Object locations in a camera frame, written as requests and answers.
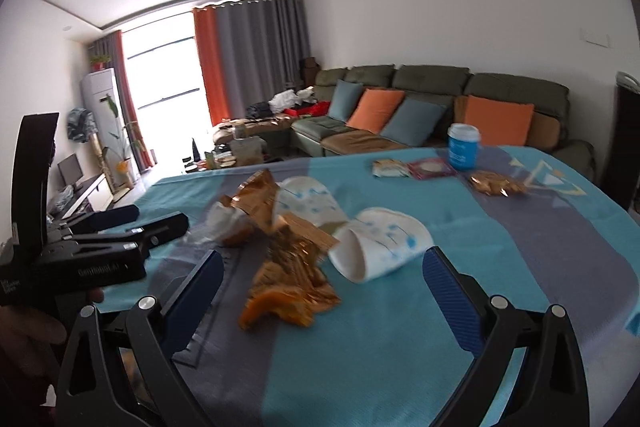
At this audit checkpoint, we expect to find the white tissue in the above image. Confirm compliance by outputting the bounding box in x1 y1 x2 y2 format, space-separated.
186 202 254 247

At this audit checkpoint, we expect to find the gold foil snack wrapper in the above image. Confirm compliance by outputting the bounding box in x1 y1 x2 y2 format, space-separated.
220 169 341 316

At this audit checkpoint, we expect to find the person's left hand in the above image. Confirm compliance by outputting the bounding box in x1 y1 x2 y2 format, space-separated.
0 288 106 377

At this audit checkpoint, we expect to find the white black TV cabinet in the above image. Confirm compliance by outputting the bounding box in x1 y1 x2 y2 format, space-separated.
47 173 114 220

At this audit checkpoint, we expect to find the small black monitor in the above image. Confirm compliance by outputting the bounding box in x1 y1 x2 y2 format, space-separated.
58 154 84 190

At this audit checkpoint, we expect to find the tall green floor plant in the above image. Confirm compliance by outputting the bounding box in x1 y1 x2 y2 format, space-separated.
99 91 141 190

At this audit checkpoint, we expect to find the covered standing fan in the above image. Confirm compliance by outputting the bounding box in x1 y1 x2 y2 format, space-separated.
66 107 98 143

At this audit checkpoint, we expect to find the cluttered coffee table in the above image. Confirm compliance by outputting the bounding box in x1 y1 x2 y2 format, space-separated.
183 135 281 173

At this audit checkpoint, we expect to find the white standing air conditioner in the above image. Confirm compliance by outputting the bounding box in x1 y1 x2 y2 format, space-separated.
80 68 132 190

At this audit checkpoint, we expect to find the left striped curtain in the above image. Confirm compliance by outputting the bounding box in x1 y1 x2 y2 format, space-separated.
88 30 154 173

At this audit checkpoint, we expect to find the teal grey patterned tablecloth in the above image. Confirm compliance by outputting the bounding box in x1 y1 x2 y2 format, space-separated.
96 145 640 427

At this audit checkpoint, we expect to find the pile of clothes on sofa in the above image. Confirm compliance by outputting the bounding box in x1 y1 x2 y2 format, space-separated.
245 87 330 119

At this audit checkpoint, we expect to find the orange and grey curtain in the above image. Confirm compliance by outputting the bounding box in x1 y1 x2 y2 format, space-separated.
192 0 311 124

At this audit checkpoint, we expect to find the gold wrapper near cup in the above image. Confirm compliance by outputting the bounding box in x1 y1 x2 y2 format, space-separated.
469 170 527 197

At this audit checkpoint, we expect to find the crushed white dotted paper cup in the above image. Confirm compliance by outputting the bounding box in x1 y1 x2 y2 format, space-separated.
273 176 434 284

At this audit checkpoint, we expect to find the black tower heater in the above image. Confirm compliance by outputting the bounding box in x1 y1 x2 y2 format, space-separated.
600 72 640 211

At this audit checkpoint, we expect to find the grey-blue cushion far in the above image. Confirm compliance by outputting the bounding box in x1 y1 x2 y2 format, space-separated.
328 80 364 122

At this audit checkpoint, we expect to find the grey-blue cushion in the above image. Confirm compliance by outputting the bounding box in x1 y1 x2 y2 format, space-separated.
328 80 364 122
380 98 447 147

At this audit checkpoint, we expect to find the green brown sectional sofa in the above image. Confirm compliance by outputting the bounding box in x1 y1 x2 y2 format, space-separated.
211 63 599 183

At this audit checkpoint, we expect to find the white beige snack packet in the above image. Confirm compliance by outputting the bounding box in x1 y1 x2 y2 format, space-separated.
372 158 410 178

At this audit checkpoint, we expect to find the orange cushion left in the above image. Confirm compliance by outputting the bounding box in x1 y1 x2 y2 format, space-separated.
346 89 405 134

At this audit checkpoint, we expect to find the orange cushion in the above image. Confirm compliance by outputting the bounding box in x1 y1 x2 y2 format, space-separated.
464 96 535 146
346 89 405 134

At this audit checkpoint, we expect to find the dark red snack packet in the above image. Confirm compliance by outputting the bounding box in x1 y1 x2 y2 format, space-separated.
407 157 456 180

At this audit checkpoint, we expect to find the blue white paper cup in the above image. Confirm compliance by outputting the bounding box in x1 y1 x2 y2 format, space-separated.
448 124 480 171

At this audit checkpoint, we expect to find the orange cushion right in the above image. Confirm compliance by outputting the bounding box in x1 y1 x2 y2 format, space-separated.
464 96 535 146

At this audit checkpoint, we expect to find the grey-blue cushion near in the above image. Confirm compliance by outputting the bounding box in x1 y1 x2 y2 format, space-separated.
380 98 447 147

